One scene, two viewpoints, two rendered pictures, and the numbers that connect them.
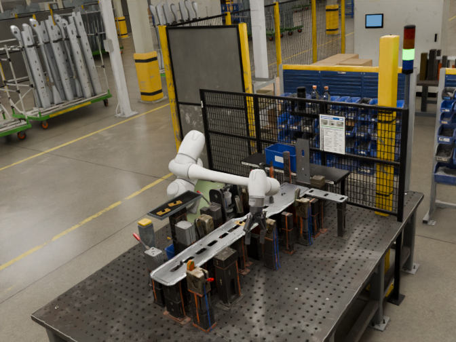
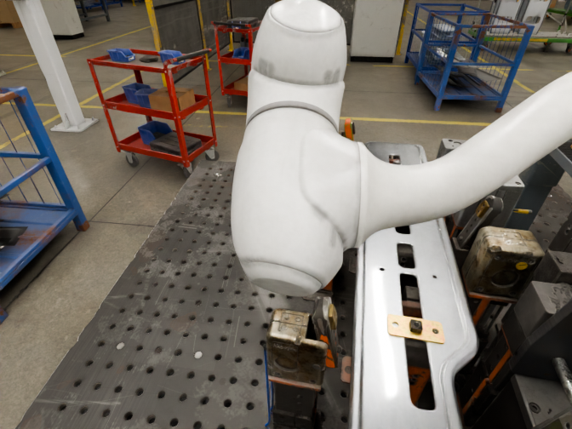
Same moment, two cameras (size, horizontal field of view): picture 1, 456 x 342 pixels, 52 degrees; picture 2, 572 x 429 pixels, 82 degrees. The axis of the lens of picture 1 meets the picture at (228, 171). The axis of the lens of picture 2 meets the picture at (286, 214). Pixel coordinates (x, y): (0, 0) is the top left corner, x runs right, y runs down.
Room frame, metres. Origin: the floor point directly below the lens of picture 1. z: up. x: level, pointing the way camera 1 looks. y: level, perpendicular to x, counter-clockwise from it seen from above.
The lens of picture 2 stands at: (2.76, -0.38, 1.46)
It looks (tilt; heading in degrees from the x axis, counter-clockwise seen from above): 37 degrees down; 149
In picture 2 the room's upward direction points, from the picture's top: straight up
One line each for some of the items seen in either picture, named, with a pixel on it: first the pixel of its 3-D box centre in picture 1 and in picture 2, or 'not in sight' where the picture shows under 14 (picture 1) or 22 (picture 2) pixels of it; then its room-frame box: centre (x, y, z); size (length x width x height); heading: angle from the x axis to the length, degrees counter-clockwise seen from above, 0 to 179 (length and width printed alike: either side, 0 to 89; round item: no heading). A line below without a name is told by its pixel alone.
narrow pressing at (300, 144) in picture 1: (302, 161); not in sight; (3.13, -0.55, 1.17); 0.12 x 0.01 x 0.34; 47
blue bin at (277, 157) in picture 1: (286, 156); not in sight; (3.44, -0.47, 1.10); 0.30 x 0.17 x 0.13; 41
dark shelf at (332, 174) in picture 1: (292, 167); not in sight; (3.40, -0.51, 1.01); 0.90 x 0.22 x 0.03; 47
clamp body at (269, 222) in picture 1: (269, 243); (296, 384); (2.53, -0.22, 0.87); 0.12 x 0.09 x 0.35; 47
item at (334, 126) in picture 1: (332, 134); not in sight; (3.28, -0.81, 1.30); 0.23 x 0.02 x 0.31; 47
